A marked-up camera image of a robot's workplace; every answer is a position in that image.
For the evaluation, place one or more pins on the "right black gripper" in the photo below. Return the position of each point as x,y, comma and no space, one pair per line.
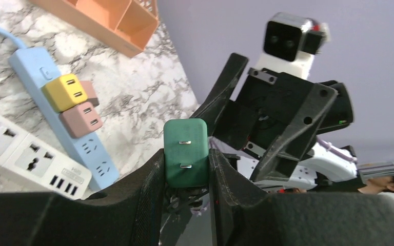
272,116

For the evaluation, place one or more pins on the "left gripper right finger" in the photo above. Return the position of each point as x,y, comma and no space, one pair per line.
243,214

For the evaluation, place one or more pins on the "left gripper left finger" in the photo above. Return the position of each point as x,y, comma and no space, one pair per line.
126,213

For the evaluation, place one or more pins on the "green charger plug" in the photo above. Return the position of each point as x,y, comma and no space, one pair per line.
186,153

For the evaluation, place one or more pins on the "pink charger plug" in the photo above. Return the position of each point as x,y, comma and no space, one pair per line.
90,91
81,120

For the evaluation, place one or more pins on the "yellow charger plug front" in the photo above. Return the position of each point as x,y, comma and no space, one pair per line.
64,92

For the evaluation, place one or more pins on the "person head in background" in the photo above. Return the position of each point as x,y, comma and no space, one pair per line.
378,185

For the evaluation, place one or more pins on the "white power strip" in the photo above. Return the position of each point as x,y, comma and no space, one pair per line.
35,165

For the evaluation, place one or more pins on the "orange file organizer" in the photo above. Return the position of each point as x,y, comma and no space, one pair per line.
124,25

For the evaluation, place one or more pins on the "blue long power strip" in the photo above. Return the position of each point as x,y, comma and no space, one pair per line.
35,68

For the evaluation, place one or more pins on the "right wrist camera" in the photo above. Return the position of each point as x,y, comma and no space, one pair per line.
291,43

